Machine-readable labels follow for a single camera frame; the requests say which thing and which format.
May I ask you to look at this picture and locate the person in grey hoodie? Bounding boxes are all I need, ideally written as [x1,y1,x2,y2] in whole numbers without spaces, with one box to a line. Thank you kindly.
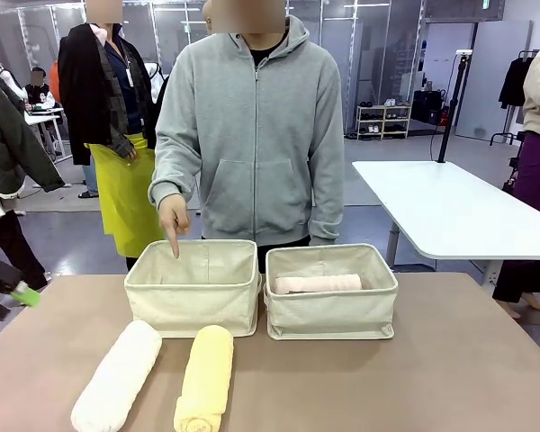
[147,0,347,274]

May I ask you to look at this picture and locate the black bags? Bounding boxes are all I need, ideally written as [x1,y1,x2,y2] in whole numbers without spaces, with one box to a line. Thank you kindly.
[411,88,446,125]

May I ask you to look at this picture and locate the clothes rack with black garment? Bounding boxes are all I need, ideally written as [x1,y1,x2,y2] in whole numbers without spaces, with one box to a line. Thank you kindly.
[490,49,540,146]

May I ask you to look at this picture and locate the yellow rolled towel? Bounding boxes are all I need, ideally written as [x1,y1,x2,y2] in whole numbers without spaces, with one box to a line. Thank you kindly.
[173,324,235,432]

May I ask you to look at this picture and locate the pink towel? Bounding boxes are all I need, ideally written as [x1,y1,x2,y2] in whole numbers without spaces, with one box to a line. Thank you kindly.
[274,273,364,296]

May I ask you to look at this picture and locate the white table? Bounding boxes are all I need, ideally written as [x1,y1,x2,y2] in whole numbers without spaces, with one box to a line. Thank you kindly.
[351,160,540,284]

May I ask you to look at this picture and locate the white rolled towel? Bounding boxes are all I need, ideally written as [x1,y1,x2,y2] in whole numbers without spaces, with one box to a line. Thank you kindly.
[70,319,163,432]

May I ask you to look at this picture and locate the black camera pole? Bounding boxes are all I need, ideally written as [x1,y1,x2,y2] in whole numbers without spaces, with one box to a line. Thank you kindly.
[436,49,473,164]

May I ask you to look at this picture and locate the wooden shoe rack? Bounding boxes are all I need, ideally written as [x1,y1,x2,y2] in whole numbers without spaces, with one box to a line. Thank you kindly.
[355,103,411,140]

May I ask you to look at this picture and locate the person right hand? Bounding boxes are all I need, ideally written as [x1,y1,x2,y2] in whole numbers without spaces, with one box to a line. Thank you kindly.
[157,196,191,261]

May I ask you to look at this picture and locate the seated person in background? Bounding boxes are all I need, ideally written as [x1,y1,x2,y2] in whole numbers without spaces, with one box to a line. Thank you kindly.
[22,67,58,112]

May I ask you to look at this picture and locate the white background desk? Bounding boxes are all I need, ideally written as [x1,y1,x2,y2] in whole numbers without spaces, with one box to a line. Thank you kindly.
[24,106,67,157]

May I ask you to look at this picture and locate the cream fabric basket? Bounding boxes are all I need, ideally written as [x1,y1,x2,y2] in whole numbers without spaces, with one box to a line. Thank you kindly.
[264,242,400,341]
[123,238,263,338]

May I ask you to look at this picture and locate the person right forearm grey sleeve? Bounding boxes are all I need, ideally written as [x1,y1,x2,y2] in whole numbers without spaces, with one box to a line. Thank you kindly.
[147,130,202,211]

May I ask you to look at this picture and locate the person left forearm grey sleeve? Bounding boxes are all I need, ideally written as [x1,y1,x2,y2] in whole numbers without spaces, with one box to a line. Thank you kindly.
[308,143,346,247]

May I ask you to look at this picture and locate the white mannequin torso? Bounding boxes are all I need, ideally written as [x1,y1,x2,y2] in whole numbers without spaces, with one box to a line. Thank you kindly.
[0,65,26,103]

